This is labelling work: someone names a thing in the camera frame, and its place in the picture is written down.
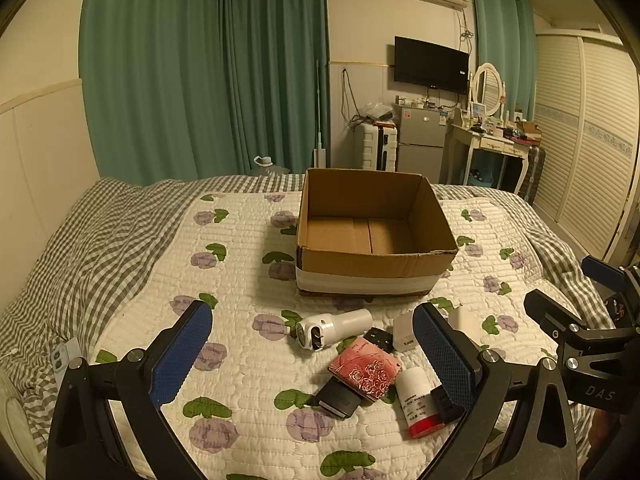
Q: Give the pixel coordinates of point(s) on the white slatted wardrobe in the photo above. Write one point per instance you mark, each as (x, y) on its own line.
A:
(590, 135)

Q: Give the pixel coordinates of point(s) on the blue plastic basket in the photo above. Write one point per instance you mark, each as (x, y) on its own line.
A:
(482, 177)

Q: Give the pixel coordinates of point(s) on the white hard suitcase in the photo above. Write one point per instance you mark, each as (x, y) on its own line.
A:
(372, 145)

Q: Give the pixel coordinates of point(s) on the silver fridge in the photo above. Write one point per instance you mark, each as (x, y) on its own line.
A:
(422, 140)

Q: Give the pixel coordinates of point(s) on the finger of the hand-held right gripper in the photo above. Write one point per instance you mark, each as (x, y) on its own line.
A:
(602, 270)
(550, 310)

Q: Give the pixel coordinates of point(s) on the clear water jug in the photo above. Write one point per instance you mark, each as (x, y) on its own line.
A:
(270, 167)

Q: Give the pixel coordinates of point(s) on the pink floral wallet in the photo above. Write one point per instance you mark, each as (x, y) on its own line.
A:
(367, 367)

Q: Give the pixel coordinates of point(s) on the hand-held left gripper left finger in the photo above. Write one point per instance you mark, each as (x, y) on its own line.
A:
(180, 355)

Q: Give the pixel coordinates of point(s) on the black wall television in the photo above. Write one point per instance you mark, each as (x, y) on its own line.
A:
(430, 65)

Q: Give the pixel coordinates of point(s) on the white vanity table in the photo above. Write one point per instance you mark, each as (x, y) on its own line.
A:
(495, 142)

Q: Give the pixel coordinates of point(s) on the white power strip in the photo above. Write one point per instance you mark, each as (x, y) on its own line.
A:
(62, 355)

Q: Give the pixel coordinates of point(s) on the white box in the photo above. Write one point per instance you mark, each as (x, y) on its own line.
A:
(465, 322)

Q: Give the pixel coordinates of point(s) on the small photo frame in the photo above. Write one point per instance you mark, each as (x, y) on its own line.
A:
(478, 110)

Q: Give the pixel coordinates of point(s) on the oval vanity mirror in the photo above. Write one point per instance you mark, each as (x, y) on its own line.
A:
(490, 87)

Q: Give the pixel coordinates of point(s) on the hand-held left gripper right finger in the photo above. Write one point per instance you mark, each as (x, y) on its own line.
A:
(445, 360)

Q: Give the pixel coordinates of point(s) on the white flat mop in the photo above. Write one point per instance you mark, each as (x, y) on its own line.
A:
(319, 157)

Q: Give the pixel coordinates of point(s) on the black rectangular device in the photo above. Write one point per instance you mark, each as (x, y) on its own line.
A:
(335, 400)

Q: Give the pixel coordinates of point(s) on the light teal curtain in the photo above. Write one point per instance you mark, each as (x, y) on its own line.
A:
(505, 35)

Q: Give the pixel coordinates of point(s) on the white bottle with red cap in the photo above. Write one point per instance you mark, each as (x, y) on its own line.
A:
(415, 395)

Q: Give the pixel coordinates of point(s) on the green curtain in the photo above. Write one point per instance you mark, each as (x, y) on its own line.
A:
(280, 70)
(150, 85)

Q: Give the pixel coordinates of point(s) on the white charger cube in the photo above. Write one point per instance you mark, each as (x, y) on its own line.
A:
(404, 332)

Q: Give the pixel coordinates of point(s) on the grey hard suitcase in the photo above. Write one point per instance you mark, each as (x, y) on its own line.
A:
(532, 170)

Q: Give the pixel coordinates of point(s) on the brown cardboard tray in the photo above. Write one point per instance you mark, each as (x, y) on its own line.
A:
(529, 131)

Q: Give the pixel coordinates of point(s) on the white electric shaver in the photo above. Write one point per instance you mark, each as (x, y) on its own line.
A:
(340, 325)

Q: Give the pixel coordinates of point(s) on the black plug adapter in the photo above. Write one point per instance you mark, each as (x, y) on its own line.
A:
(377, 338)

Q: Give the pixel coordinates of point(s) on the brown cardboard box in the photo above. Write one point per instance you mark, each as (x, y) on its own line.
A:
(375, 262)

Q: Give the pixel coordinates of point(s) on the clear plastic bag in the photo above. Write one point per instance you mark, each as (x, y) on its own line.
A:
(377, 110)

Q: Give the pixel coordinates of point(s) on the white floral quilt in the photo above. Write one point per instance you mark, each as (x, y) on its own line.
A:
(240, 270)

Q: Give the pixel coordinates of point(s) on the small black box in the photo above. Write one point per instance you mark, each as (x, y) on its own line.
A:
(442, 402)

